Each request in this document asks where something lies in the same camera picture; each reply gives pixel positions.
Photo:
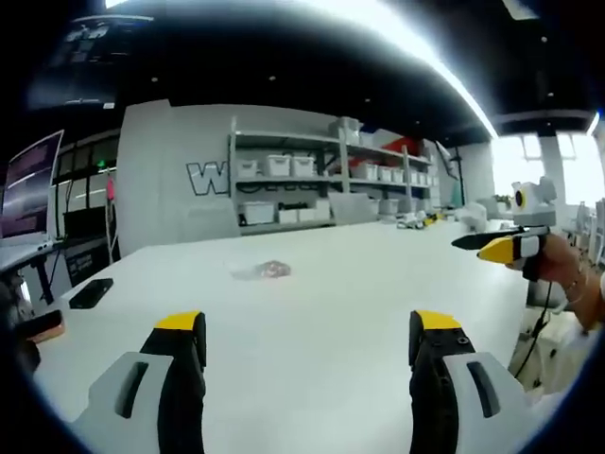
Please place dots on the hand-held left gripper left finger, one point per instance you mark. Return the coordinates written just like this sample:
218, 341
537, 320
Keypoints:
137, 378

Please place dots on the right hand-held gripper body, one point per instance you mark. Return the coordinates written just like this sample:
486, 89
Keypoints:
531, 208

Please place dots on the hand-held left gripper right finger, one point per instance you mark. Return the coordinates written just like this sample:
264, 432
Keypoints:
465, 392

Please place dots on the clear resealable bag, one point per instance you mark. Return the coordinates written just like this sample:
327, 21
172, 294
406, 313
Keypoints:
267, 270

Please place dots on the person's right hand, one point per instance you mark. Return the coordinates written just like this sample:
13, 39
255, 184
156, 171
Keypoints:
560, 260

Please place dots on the yellow and white table clutter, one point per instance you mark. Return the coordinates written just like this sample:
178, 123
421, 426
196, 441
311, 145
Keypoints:
420, 220

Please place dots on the black smartphone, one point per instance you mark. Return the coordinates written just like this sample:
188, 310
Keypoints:
92, 293

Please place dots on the phone with orange case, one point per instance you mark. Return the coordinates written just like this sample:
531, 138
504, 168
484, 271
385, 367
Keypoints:
45, 326

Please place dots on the leaning grey panel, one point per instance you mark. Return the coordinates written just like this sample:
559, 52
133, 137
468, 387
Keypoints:
354, 208

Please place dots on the ceiling light strip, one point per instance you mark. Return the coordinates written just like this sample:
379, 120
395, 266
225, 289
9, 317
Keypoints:
454, 80

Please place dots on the grey metal shelf unit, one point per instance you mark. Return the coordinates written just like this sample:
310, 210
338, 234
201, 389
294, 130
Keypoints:
340, 182

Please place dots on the grey side desk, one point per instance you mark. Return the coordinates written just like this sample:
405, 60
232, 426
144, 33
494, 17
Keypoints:
42, 250

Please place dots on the pink hanging object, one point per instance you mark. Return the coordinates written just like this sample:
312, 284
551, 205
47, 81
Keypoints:
111, 186

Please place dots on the row of white storage bins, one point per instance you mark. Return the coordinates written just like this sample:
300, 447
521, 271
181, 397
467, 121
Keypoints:
288, 165

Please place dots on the computer monitor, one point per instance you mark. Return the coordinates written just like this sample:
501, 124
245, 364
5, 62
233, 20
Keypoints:
28, 189

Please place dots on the hanging dark display screen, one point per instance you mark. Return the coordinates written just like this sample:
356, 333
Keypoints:
85, 61

